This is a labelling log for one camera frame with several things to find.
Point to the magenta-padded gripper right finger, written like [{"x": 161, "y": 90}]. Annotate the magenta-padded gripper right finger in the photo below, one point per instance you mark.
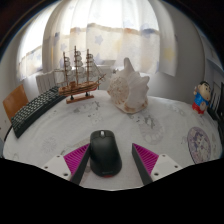
[{"x": 146, "y": 159}]

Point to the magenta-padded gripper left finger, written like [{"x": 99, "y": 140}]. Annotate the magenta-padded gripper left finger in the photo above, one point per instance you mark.
[{"x": 75, "y": 160}]

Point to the black computer mouse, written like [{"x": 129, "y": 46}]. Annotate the black computer mouse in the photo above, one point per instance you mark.
[{"x": 105, "y": 155}]

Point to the round purple printed mouse pad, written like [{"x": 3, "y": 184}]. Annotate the round purple printed mouse pad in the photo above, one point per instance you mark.
[{"x": 199, "y": 145}]

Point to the white printed tablecloth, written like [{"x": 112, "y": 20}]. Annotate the white printed tablecloth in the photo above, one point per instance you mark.
[{"x": 53, "y": 140}]

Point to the black keyboard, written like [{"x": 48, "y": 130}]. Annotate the black keyboard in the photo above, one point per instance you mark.
[{"x": 35, "y": 110}]

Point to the large white conch shell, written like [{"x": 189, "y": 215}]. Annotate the large white conch shell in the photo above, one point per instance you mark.
[{"x": 131, "y": 90}]

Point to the wooden model sailing ship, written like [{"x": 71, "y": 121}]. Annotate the wooden model sailing ship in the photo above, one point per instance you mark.
[{"x": 78, "y": 88}]

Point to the cartoon boy figure clock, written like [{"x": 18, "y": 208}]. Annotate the cartoon boy figure clock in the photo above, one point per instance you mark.
[{"x": 201, "y": 98}]

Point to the black router with antennas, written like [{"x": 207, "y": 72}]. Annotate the black router with antennas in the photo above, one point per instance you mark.
[{"x": 218, "y": 106}]

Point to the white star-print curtain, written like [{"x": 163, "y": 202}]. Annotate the white star-print curtain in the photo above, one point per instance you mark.
[{"x": 110, "y": 33}]

